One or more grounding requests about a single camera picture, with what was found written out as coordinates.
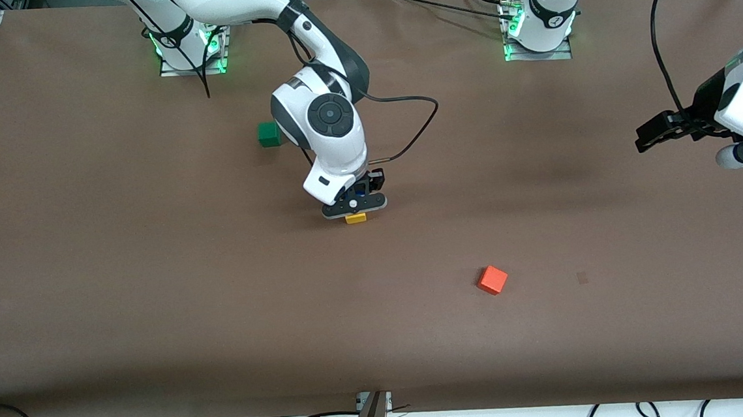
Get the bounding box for green cube block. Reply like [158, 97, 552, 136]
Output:
[256, 121, 281, 148]

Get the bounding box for orange cube block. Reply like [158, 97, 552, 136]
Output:
[476, 263, 510, 297]

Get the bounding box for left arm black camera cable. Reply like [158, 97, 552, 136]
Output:
[648, 0, 700, 127]

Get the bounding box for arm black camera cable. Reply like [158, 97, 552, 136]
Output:
[648, 0, 700, 127]
[121, 0, 444, 183]

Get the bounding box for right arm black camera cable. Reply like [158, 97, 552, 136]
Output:
[121, 0, 444, 183]

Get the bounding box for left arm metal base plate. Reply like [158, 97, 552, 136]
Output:
[500, 0, 573, 65]

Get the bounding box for long black table cable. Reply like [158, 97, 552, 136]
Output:
[385, 0, 516, 30]

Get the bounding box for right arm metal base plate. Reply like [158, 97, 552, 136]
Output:
[156, 22, 232, 79]

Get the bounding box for metal pole bracket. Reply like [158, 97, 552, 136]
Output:
[356, 390, 393, 414]

